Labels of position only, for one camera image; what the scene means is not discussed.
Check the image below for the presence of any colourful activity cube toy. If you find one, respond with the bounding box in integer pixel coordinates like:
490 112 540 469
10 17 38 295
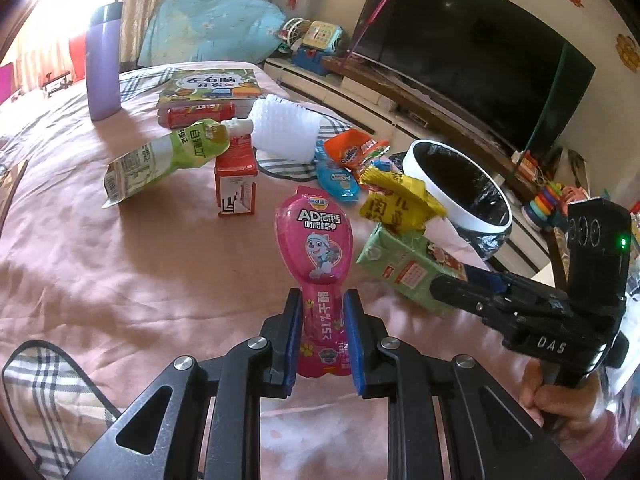
292 20 347 74

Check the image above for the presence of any black television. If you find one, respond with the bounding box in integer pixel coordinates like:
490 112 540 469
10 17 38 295
350 0 596 154

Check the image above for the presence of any orange snack packet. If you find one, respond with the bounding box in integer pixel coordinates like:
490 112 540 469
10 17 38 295
323 129 376 171

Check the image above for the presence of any green drink pouch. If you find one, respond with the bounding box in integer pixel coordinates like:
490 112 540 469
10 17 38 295
102 118 254 209

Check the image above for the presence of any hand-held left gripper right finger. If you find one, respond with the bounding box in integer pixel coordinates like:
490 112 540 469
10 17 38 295
342 288 571 480

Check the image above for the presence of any children's picture book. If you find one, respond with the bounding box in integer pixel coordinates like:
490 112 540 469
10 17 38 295
156 68 266 123

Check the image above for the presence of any green drink carton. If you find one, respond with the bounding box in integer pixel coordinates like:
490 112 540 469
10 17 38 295
356 224 469 319

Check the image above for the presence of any pink hula hoop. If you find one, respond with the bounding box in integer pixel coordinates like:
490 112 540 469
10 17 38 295
350 0 414 56

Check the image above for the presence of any light blue floral quilt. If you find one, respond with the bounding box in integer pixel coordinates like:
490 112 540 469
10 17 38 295
137 0 287 67

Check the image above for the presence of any white bin with black bag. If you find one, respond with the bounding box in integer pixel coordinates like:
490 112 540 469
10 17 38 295
390 139 514 262

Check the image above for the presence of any magenta panel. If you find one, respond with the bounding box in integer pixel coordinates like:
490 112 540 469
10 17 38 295
0 62 15 104

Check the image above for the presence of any yellow snack wrapper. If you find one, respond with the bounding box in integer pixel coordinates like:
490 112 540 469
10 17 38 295
359 169 448 234

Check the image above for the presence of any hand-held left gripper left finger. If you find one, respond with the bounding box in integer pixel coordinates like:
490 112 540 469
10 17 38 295
65 288 305 480

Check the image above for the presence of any red green snack packet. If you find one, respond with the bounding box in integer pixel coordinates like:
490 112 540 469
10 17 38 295
360 137 392 167

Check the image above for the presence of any white cage ball toy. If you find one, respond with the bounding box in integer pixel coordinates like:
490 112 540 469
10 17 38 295
276 17 307 54

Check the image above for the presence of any green hula hoop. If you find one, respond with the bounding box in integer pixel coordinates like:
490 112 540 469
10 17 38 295
527 42 569 161

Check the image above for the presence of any purple thermos bottle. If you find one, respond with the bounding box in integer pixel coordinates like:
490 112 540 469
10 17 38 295
86 2 124 122

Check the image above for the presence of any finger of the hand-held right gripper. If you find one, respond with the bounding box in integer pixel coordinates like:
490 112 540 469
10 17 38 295
468 266 569 307
430 276 546 323

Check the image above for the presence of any blue snack packet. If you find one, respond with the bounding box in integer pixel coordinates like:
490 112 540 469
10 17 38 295
315 157 361 204

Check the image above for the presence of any red milk carton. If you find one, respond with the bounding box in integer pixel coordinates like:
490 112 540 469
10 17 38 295
214 147 259 218

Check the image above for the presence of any white foam fruit net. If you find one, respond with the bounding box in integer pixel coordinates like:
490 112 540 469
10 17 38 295
248 94 321 164

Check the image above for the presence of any person's right hand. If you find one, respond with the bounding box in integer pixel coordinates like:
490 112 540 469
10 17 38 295
518 361 609 442

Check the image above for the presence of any person's right forearm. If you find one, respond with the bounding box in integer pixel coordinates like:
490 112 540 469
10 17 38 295
564 409 637 480

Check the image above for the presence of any red cloth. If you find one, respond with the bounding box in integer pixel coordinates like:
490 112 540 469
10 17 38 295
69 32 89 82

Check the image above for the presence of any yellow red wall sticker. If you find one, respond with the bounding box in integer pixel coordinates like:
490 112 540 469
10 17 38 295
614 34 640 74

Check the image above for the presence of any pink cheese stick packet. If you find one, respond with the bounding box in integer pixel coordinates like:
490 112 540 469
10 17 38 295
275 186 357 380

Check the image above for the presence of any red candy tube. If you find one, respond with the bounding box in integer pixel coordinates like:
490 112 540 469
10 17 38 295
167 101 236 129

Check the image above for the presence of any rainbow ring stacker toy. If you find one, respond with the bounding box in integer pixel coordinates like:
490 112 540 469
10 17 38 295
521 182 567 232

